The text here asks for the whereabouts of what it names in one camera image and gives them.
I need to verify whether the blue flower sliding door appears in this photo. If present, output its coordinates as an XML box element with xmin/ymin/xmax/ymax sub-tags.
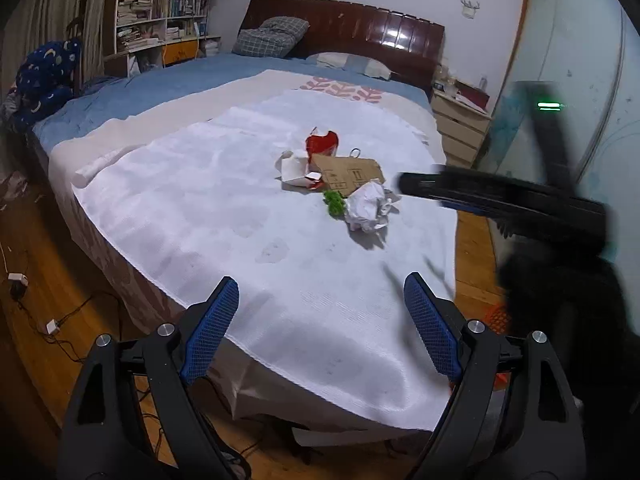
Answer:
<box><xmin>480</xmin><ymin>0</ymin><xmax>639</xmax><ymax>318</ymax></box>

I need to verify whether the beige leaf pattern blanket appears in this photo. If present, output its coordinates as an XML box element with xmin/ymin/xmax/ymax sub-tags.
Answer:
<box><xmin>49</xmin><ymin>70</ymin><xmax>398</xmax><ymax>428</ymax></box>

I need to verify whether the grey plaid pillow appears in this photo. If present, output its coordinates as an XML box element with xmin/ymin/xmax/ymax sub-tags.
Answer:
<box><xmin>232</xmin><ymin>16</ymin><xmax>310</xmax><ymax>58</ymax></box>

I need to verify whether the cream bedside drawer cabinet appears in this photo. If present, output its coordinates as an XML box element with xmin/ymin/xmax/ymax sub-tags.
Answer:
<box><xmin>431</xmin><ymin>90</ymin><xmax>491</xmax><ymax>168</ymax></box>

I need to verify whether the white and blue pillow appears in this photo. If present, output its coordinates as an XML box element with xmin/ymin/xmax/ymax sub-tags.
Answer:
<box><xmin>307</xmin><ymin>52</ymin><xmax>392</xmax><ymax>80</ymax></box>

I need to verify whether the red plastic trash basket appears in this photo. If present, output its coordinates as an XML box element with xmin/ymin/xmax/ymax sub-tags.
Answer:
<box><xmin>482</xmin><ymin>304</ymin><xmax>510</xmax><ymax>391</ymax></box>

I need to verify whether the red snack wrapper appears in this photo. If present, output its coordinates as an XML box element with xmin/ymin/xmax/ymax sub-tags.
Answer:
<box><xmin>305</xmin><ymin>130</ymin><xmax>340</xmax><ymax>162</ymax></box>

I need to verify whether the white power adapter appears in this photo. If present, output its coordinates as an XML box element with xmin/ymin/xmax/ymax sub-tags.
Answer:
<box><xmin>8</xmin><ymin>272</ymin><xmax>28</xmax><ymax>287</ymax></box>

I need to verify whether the white bookshelf with books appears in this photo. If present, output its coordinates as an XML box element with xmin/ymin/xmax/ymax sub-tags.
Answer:
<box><xmin>102</xmin><ymin>0</ymin><xmax>221</xmax><ymax>78</ymax></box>

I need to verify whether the white woven bed cloth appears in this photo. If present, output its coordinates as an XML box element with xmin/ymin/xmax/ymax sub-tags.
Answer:
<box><xmin>74</xmin><ymin>89</ymin><xmax>458</xmax><ymax>430</ymax></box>

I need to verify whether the torn brown cardboard piece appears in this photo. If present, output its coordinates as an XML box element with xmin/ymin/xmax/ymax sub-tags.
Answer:
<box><xmin>311</xmin><ymin>154</ymin><xmax>385</xmax><ymax>198</ymax></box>

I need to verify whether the blue bed sheet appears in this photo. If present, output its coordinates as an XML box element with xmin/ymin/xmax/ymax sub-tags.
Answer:
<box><xmin>32</xmin><ymin>53</ymin><xmax>432</xmax><ymax>153</ymax></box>

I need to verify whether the white plug on cable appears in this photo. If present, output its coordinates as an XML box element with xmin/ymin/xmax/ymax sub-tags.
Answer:
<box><xmin>46</xmin><ymin>320</ymin><xmax>58</xmax><ymax>335</ymax></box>

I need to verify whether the green fuzzy scrap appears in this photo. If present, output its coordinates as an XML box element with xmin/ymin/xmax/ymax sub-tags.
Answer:
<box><xmin>323</xmin><ymin>190</ymin><xmax>346</xmax><ymax>218</ymax></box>

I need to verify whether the white deer wall hook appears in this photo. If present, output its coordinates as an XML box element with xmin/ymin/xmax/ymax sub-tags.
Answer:
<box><xmin>460</xmin><ymin>0</ymin><xmax>480</xmax><ymax>20</ymax></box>

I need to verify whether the navy star pattern bedding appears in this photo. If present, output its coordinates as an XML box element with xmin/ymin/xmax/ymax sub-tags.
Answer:
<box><xmin>13</xmin><ymin>37</ymin><xmax>82</xmax><ymax>129</ymax></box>

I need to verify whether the dark red wooden headboard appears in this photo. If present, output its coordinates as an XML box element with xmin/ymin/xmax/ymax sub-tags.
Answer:
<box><xmin>240</xmin><ymin>0</ymin><xmax>445</xmax><ymax>94</ymax></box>

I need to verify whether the striped beige curtain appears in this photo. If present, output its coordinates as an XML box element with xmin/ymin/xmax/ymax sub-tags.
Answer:
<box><xmin>1</xmin><ymin>0</ymin><xmax>105</xmax><ymax>94</ymax></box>

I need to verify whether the small white paper box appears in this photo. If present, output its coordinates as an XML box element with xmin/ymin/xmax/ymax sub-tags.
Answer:
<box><xmin>276</xmin><ymin>150</ymin><xmax>322</xmax><ymax>190</ymax></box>

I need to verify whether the white paper ball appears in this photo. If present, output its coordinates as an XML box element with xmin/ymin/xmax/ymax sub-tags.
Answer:
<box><xmin>344</xmin><ymin>179</ymin><xmax>399</xmax><ymax>233</ymax></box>

